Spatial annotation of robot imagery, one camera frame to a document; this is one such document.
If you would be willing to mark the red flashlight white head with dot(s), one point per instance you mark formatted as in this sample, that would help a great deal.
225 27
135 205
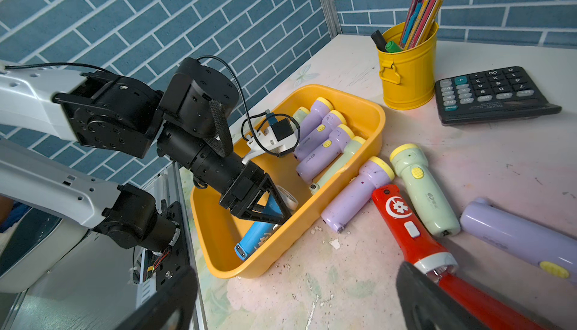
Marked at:
417 245

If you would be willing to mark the lilac flashlight yellow head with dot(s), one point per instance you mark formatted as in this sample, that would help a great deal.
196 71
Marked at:
319 109

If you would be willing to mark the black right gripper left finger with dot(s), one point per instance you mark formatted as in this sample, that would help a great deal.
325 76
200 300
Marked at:
170 308

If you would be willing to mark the yellow pencil cup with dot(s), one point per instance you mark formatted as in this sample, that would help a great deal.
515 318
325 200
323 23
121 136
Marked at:
408 76

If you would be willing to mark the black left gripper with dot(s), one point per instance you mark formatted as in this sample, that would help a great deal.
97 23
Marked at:
243 189

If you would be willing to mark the black calculator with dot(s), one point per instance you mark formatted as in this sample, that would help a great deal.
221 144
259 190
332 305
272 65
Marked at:
493 95

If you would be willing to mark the coloured pencils bunch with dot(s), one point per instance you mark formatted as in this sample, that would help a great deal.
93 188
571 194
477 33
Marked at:
420 19

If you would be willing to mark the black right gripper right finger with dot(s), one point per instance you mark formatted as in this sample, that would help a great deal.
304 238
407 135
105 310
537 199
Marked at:
426 306

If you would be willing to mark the metal corner frame post left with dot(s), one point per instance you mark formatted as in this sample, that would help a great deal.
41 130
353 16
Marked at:
331 17

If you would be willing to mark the pale green flashlight yellow head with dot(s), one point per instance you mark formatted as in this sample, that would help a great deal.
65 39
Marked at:
349 151

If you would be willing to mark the aluminium front rail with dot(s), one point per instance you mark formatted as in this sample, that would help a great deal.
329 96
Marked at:
56 274

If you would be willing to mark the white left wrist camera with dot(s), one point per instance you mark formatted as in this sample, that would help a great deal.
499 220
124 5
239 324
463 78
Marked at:
277 135

